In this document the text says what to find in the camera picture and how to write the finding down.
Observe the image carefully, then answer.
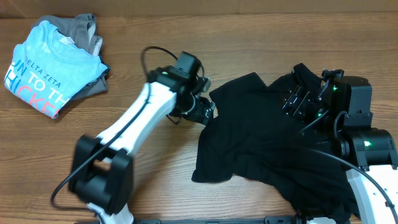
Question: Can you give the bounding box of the black t-shirt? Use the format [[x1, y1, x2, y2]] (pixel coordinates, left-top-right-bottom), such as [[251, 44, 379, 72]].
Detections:
[[192, 63, 359, 223]]

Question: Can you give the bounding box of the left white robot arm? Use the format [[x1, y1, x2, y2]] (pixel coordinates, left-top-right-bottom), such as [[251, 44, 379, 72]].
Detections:
[[68, 66, 215, 223]]

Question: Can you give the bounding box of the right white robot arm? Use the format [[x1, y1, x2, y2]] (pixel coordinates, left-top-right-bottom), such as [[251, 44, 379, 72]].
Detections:
[[282, 76, 397, 223]]

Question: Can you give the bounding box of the grey folded t-shirt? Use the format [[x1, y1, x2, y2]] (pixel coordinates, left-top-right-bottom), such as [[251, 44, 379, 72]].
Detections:
[[30, 13, 110, 100]]

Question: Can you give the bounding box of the light blue printed t-shirt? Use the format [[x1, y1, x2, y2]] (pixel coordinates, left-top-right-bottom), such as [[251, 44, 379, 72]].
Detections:
[[4, 21, 108, 119]]

